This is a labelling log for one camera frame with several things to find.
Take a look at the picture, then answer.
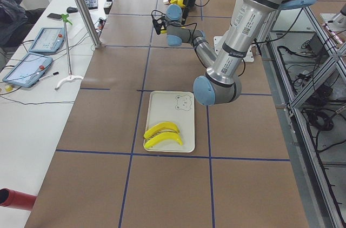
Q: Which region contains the black computer mouse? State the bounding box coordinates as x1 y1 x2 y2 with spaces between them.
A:
66 6 78 14

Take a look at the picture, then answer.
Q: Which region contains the black smartphone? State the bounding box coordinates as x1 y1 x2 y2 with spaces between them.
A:
47 13 62 21

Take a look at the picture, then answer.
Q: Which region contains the seated person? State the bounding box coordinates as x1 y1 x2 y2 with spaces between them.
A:
0 0 46 72

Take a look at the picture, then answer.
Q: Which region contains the black marker pen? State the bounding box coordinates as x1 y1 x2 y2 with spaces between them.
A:
38 71 59 81

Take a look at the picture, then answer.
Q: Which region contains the red fire extinguisher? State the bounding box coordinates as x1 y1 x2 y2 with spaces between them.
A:
1 188 37 211

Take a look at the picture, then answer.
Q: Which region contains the aluminium frame post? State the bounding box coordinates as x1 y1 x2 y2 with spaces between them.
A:
75 0 101 49

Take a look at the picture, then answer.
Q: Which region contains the cream bear plate tray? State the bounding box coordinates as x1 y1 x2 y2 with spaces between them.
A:
143 91 195 153

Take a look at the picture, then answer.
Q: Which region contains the upper teach pendant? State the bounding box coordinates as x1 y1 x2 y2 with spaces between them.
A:
29 28 65 54

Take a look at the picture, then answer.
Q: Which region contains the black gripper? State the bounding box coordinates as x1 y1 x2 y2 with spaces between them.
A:
181 8 189 25
183 0 196 8

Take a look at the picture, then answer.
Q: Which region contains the yellow banana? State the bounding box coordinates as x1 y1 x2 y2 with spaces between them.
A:
143 122 180 139
144 132 183 149

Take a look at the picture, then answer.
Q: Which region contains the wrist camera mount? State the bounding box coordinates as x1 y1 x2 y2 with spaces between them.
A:
151 10 167 35

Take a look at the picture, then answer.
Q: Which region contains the lower teach pendant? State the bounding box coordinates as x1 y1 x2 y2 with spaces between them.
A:
2 52 53 88

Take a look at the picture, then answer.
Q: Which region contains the teach pendant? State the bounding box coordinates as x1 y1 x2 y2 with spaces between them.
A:
29 28 65 54
2 52 53 88

